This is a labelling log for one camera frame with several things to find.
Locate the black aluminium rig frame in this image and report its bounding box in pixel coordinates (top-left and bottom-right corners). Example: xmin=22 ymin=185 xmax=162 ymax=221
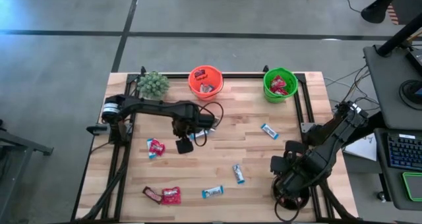
xmin=71 ymin=65 xmax=359 ymax=223

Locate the black plastic bucket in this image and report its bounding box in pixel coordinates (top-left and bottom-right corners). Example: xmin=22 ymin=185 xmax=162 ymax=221
xmin=270 ymin=177 xmax=311 ymax=211

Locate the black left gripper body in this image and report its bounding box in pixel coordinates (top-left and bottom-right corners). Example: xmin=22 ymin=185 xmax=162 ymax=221
xmin=171 ymin=113 xmax=215 ymax=140

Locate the black desk support bar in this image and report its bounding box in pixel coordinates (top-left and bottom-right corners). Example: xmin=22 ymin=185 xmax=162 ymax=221
xmin=342 ymin=111 xmax=386 ymax=148

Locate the orange plastic bucket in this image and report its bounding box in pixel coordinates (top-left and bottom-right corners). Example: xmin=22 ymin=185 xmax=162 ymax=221
xmin=187 ymin=65 xmax=224 ymax=102

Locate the green plastic bucket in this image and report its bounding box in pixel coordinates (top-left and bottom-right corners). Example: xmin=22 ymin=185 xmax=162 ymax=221
xmin=262 ymin=67 xmax=299 ymax=105

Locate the white paper sheet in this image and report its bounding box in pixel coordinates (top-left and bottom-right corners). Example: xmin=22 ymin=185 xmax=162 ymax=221
xmin=344 ymin=134 xmax=377 ymax=161

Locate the black floor stand post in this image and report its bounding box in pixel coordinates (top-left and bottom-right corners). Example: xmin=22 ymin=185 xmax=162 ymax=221
xmin=361 ymin=0 xmax=406 ymax=24

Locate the black backlit keyboard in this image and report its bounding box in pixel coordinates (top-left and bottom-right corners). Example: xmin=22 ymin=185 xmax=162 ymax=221
xmin=387 ymin=133 xmax=422 ymax=171

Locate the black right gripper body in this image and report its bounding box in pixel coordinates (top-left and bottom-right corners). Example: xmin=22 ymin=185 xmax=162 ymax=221
xmin=272 ymin=164 xmax=311 ymax=196

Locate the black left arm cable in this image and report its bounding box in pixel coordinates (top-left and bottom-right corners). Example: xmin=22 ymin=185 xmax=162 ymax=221
xmin=193 ymin=101 xmax=225 ymax=148

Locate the black orange striped mat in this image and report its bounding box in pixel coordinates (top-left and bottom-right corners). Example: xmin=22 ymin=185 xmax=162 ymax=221
xmin=377 ymin=0 xmax=402 ymax=26

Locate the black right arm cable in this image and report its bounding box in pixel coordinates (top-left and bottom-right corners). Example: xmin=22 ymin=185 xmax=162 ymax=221
xmin=274 ymin=192 xmax=301 ymax=222

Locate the small artificial green plant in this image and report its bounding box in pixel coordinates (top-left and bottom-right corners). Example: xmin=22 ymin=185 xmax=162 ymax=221
xmin=136 ymin=71 xmax=171 ymax=101

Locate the black slanted pole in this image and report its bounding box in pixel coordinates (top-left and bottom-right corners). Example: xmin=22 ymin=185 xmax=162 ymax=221
xmin=375 ymin=13 xmax=422 ymax=57

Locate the grey desk shelf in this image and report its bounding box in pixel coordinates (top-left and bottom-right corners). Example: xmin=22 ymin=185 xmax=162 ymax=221
xmin=374 ymin=128 xmax=422 ymax=211

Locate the grey metal workbench frame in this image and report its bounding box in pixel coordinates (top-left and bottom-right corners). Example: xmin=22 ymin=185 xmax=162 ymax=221
xmin=0 ymin=118 xmax=54 ymax=224

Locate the black round stand base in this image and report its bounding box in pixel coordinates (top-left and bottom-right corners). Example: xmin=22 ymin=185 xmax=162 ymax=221
xmin=398 ymin=79 xmax=422 ymax=105

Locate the black table clamp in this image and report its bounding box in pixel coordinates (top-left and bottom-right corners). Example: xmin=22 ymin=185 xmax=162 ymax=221
xmin=86 ymin=125 xmax=109 ymax=136

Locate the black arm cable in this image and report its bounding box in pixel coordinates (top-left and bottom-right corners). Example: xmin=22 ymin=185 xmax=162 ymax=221
xmin=193 ymin=101 xmax=225 ymax=148
xmin=274 ymin=192 xmax=301 ymax=222

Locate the black cable bundle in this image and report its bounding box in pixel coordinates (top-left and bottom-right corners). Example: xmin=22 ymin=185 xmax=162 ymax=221
xmin=324 ymin=65 xmax=380 ymax=118

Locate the black pad with green edge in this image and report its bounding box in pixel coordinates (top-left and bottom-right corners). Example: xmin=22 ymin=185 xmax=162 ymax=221
xmin=401 ymin=171 xmax=422 ymax=202

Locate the grey desk top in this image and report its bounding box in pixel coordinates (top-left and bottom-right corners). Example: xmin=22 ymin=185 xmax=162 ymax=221
xmin=363 ymin=44 xmax=422 ymax=131

